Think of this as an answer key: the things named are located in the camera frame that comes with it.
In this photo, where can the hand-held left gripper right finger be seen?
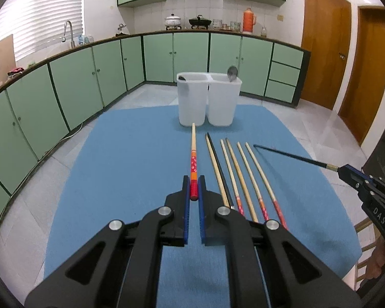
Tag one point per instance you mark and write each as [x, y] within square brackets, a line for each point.
[201, 218]

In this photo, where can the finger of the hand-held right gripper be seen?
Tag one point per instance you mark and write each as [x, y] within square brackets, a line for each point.
[364, 192]
[351, 170]

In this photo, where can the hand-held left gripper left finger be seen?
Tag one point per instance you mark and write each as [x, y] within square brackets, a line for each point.
[187, 218]

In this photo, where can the plain bamboo chopstick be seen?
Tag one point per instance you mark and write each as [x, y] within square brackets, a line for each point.
[216, 166]

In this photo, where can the red-ended bamboo chopstick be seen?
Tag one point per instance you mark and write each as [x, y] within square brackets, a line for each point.
[231, 173]
[193, 160]
[250, 173]
[261, 173]

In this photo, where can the black chopstick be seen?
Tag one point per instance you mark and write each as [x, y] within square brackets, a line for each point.
[219, 166]
[295, 157]

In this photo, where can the brown-ended bamboo chopstick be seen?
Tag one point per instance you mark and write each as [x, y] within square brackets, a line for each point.
[239, 173]

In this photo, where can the white plastic utensil container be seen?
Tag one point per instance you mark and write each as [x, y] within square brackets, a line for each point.
[192, 106]
[221, 106]

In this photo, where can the person's right hand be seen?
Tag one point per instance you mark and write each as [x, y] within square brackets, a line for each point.
[375, 261]

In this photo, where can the wooden chair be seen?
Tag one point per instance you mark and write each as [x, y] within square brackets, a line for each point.
[364, 247]

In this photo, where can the blue table mat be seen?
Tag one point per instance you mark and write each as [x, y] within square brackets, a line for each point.
[122, 173]

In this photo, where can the wooden door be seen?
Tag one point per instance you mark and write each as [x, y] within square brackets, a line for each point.
[324, 38]
[369, 70]

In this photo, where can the metal spoon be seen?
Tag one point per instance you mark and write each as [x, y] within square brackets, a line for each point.
[232, 72]

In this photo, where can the glass jar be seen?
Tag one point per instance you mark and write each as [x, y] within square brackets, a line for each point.
[264, 31]
[235, 25]
[217, 24]

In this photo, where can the green base cabinets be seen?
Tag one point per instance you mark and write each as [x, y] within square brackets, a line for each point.
[73, 89]

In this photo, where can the orange thermos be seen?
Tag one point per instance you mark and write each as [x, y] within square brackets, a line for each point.
[248, 21]

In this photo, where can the black wok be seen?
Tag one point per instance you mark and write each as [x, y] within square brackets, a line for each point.
[199, 22]

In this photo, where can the white cooking pot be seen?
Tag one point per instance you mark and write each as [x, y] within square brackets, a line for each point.
[172, 21]

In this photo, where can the metal faucet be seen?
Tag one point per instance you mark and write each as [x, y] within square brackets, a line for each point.
[71, 35]

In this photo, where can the red cloth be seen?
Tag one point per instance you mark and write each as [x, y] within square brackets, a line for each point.
[15, 71]

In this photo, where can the cork board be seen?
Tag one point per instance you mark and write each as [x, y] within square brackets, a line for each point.
[3, 57]

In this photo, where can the window blinds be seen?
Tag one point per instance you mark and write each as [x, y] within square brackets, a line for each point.
[41, 12]

